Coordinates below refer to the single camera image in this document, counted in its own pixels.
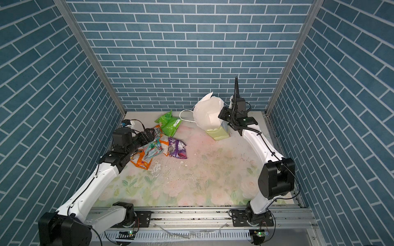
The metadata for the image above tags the corner metal post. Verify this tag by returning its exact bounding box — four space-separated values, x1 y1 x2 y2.
53 0 127 116
265 0 324 116

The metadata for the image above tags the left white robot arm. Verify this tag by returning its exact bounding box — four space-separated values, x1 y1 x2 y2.
38 127 156 246

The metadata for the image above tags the left corner metal post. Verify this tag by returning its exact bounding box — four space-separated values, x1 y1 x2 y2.
53 0 127 116

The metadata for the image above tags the green Lay's chips bag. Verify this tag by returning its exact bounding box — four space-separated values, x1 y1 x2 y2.
155 111 182 137

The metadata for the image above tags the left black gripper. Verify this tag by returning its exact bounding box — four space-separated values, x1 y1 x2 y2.
126 128 155 156

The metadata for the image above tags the teal Fox's mint candy bag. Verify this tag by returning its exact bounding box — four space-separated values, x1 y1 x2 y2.
144 139 163 160

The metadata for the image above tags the colourful paper gift bag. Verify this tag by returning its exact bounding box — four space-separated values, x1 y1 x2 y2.
179 92 230 141

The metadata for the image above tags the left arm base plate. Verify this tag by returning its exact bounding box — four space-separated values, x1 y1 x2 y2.
121 211 152 228

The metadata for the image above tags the aluminium front rail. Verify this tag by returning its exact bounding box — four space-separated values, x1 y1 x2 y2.
88 206 325 246

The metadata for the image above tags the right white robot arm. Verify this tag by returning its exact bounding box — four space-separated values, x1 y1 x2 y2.
219 96 296 224

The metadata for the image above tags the purple snack packet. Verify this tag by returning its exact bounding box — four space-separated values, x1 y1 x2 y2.
168 137 187 159

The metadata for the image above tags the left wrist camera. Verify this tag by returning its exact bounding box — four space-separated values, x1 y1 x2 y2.
111 120 137 150

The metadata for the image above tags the Fox's fruits candy bag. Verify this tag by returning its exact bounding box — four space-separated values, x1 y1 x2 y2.
153 125 163 136
159 134 169 156

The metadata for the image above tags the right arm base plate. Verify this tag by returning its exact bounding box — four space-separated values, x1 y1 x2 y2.
228 209 275 227

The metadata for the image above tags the right corner metal post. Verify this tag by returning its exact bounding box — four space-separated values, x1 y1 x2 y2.
265 0 324 116

